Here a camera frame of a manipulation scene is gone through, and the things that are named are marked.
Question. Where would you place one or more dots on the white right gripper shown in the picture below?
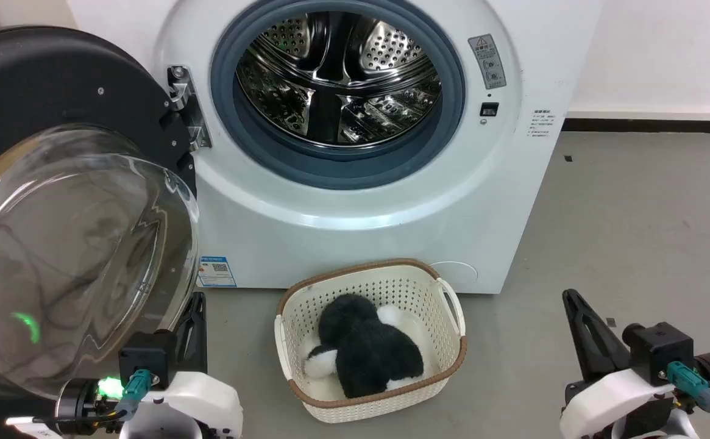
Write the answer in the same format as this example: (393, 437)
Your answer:
(610, 402)

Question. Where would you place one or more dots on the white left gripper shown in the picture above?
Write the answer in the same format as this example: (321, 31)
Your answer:
(202, 405)

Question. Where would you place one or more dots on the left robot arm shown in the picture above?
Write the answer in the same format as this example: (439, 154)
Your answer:
(77, 399)

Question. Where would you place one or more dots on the white front-load washing machine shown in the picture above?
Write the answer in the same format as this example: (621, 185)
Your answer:
(361, 231)

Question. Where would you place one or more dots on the metal door hinge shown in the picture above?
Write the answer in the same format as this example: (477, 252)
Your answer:
(185, 97)

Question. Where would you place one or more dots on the black door latch slot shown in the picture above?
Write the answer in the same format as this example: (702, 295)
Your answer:
(489, 110)

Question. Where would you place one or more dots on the black round glass washer door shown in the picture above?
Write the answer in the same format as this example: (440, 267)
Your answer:
(38, 79)

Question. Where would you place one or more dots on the blue white energy label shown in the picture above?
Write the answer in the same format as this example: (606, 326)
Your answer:
(216, 272)

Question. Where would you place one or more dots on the round drain filter cover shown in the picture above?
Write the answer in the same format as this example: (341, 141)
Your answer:
(459, 273)

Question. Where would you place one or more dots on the cream perforated laundry basket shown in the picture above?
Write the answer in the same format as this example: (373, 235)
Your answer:
(434, 317)

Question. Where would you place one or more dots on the black and white plush toy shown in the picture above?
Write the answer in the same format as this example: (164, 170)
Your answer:
(367, 353)

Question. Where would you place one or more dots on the small printed text label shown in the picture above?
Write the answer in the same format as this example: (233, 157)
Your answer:
(540, 125)

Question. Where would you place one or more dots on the grey warning sticker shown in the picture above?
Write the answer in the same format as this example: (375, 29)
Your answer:
(487, 61)

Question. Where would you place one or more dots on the stainless steel washer drum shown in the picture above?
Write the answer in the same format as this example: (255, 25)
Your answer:
(336, 73)

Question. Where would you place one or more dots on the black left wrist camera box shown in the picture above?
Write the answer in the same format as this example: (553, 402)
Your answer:
(146, 361)

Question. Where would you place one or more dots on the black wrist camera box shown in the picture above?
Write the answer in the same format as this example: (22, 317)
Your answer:
(146, 361)
(659, 350)

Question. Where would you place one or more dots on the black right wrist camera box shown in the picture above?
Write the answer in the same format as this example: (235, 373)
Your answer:
(659, 350)

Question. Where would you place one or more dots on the dark wall baseboard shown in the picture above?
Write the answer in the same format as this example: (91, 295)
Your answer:
(653, 125)

